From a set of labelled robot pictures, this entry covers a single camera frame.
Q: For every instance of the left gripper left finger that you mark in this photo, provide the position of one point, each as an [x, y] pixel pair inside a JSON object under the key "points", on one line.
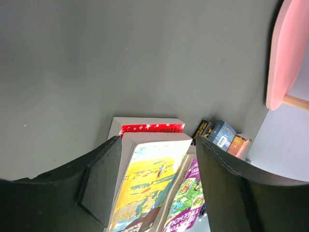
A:
{"points": [[75, 197]]}

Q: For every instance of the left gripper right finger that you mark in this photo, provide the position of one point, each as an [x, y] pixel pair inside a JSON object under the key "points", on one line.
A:
{"points": [[243, 198]]}

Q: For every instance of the yellow illustrated paperback book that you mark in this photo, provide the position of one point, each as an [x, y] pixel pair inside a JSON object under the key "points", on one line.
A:
{"points": [[149, 164]]}

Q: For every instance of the blue orange paperback book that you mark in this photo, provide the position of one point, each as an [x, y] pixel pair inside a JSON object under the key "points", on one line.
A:
{"points": [[240, 146]]}

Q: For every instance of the purple 117-storey treehouse book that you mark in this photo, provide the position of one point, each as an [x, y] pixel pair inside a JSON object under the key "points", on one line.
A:
{"points": [[184, 200]]}

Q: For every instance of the black yellow book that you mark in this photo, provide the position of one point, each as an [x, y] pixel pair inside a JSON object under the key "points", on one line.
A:
{"points": [[204, 129]]}

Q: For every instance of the red starred book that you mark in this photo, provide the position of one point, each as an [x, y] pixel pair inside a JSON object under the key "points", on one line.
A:
{"points": [[122, 125]]}

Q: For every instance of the pink three-tier shelf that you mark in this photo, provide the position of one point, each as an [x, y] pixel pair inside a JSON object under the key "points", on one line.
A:
{"points": [[288, 46]]}

